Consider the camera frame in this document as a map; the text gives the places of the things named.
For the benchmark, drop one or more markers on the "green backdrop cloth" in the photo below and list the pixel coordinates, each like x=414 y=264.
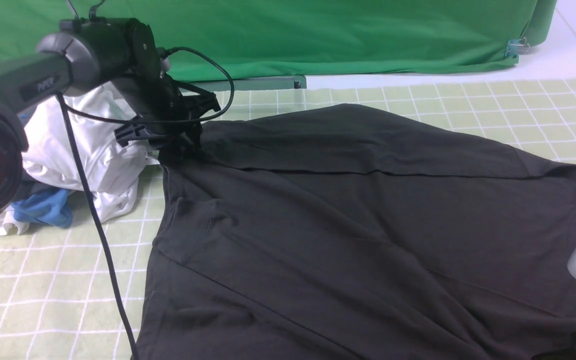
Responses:
x=257 y=38

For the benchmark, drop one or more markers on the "dark gray long-sleeve top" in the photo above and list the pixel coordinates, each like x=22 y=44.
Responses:
x=350 y=233

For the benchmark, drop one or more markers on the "green checkered table cloth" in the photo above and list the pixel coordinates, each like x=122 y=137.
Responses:
x=56 y=297

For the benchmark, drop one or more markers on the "white crumpled shirt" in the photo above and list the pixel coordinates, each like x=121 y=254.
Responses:
x=112 y=171

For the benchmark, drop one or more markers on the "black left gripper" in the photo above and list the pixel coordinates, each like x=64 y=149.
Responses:
x=167 y=111

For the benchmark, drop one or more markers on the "blue crumpled garment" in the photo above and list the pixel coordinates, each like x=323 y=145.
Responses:
x=40 y=203

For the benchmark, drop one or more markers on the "metal binder clip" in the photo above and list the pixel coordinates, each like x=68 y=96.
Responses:
x=516 y=47

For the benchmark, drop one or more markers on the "green metal base bar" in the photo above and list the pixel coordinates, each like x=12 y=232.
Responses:
x=265 y=83

